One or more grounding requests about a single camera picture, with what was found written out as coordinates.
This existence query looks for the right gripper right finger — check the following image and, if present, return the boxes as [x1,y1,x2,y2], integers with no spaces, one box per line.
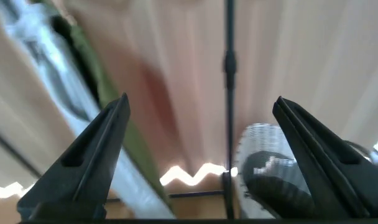
[272,96,378,218]

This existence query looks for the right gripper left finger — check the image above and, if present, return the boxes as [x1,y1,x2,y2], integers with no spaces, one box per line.
[17,92,131,218]

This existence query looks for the green long-sleeved shirt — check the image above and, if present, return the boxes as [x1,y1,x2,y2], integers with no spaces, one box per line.
[50,15,172,207]

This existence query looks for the pale grey shorts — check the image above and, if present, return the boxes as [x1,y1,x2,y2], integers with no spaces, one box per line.
[2,0,177,218]

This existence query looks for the white laundry basket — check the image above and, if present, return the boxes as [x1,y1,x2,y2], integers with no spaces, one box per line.
[234,123,378,218]

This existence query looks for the black clothes rack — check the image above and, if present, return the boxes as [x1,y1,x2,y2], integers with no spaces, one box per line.
[0,0,238,218]

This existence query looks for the beige curtain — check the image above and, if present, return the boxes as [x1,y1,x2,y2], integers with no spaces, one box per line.
[0,0,378,200]

